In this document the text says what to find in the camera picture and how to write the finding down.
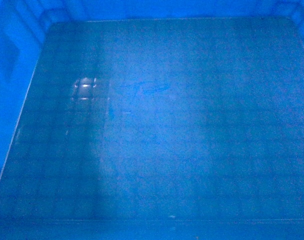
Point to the large blue plastic crate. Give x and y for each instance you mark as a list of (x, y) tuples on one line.
[(151, 119)]

